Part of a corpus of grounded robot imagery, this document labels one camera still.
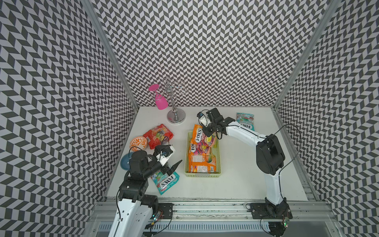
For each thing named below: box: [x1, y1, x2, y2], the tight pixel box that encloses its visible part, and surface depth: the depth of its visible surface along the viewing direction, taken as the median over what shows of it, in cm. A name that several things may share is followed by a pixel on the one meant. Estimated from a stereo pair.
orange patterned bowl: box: [129, 136, 148, 152], surface depth 97 cm
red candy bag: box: [143, 123, 175, 150], surface depth 98 cm
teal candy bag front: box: [151, 170, 180, 196], surface depth 82 cm
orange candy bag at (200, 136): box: [192, 123, 218, 148], surface depth 95 cm
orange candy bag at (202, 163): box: [188, 147, 217, 173], surface depth 90 cm
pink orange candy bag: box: [189, 141, 212, 156], surface depth 94 cm
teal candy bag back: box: [236, 112, 256, 132], surface depth 110 cm
